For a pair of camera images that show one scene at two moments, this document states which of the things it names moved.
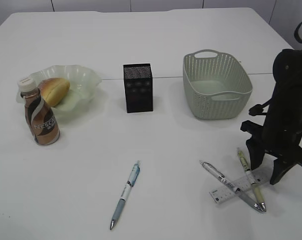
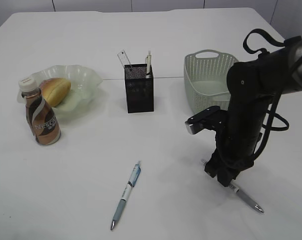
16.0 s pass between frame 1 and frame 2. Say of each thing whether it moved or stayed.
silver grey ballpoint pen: stayed
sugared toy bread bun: stayed
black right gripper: moved
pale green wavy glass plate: stayed
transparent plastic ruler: moved
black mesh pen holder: stayed
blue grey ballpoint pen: stayed
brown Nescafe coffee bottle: stayed
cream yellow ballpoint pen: moved
